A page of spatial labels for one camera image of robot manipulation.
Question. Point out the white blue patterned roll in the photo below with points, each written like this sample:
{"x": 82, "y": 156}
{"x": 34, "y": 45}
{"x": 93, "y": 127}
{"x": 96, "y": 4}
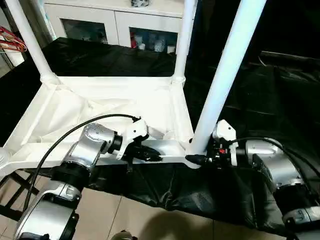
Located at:
{"x": 48, "y": 27}

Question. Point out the dark grey bundle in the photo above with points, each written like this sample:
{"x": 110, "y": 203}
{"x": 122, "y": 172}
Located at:
{"x": 140, "y": 3}

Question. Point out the black folding frame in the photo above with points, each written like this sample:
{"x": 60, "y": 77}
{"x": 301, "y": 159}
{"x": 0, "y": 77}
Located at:
{"x": 7, "y": 212}

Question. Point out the white storage box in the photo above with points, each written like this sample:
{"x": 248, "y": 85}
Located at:
{"x": 16, "y": 58}

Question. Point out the white glass-door cabinet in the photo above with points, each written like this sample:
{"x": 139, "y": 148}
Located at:
{"x": 112, "y": 17}

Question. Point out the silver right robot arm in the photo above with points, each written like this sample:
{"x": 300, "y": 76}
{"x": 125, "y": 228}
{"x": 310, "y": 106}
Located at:
{"x": 275, "y": 170}

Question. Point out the grey curtain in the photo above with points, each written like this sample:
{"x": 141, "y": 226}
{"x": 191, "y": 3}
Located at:
{"x": 37, "y": 15}

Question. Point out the white plastic table top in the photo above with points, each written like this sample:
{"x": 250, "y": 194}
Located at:
{"x": 112, "y": 92}

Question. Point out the black mat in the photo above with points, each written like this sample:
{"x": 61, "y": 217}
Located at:
{"x": 175, "y": 190}

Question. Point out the white plastic table leg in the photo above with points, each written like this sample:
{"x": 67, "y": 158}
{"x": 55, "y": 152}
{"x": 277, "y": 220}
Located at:
{"x": 2, "y": 160}
{"x": 32, "y": 45}
{"x": 225, "y": 62}
{"x": 183, "y": 42}

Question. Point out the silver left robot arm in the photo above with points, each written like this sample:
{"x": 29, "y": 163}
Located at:
{"x": 92, "y": 136}

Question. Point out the red clothes hangers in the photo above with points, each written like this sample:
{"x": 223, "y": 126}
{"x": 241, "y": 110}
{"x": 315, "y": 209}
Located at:
{"x": 20, "y": 47}

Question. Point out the long black bar device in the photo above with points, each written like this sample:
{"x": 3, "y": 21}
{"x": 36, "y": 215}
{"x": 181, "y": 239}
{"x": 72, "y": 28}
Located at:
{"x": 290, "y": 56}

